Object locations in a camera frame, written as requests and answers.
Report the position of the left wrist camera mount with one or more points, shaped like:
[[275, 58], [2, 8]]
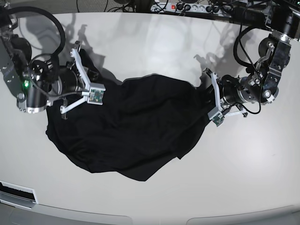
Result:
[[218, 114]]

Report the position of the black t-shirt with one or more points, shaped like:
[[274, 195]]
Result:
[[143, 124]]

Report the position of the white power strip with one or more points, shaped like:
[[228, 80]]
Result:
[[179, 7]]

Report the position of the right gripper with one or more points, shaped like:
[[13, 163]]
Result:
[[68, 81]]

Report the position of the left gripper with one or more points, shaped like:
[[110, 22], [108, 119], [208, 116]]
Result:
[[239, 90]]

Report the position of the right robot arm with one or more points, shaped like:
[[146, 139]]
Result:
[[38, 81]]

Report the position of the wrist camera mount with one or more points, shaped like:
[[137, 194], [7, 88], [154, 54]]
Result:
[[218, 114], [92, 93]]

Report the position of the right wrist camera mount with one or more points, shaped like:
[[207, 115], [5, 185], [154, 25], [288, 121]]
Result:
[[92, 93]]

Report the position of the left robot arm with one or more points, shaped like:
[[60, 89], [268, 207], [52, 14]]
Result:
[[282, 19]]

